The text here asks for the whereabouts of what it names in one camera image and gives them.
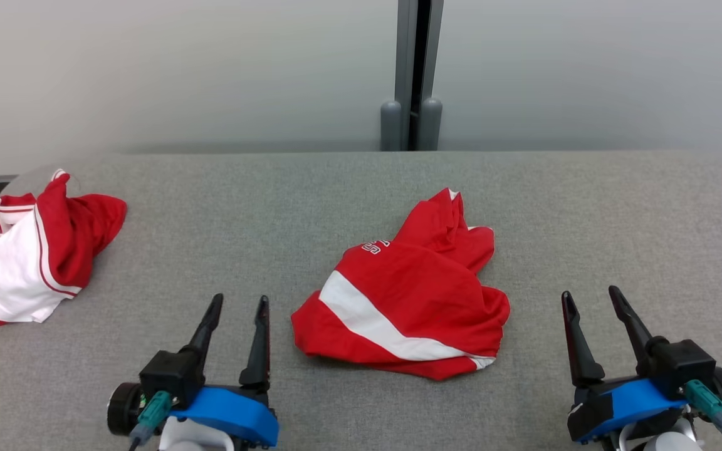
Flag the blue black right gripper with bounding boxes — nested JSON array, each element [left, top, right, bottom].
[[562, 286, 722, 443]]

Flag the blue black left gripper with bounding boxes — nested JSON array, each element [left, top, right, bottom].
[[107, 293, 279, 449]]

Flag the red shorts with white stripe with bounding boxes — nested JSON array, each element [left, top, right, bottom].
[[291, 188, 511, 381]]

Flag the red and white jersey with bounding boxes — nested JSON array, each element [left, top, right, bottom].
[[0, 169, 128, 337]]

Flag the left camera cable teal plug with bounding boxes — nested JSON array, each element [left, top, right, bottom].
[[128, 391, 174, 451]]

